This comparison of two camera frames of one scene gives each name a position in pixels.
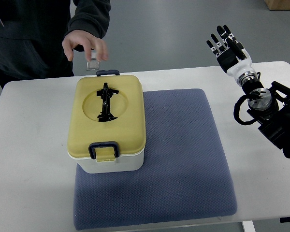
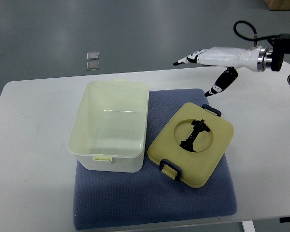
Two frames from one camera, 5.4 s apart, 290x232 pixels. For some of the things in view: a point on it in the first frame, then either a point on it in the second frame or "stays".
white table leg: x=248 y=226 stays
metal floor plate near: x=92 y=65 stays
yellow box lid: x=105 y=108 to x=193 y=145
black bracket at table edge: x=289 y=219 stays
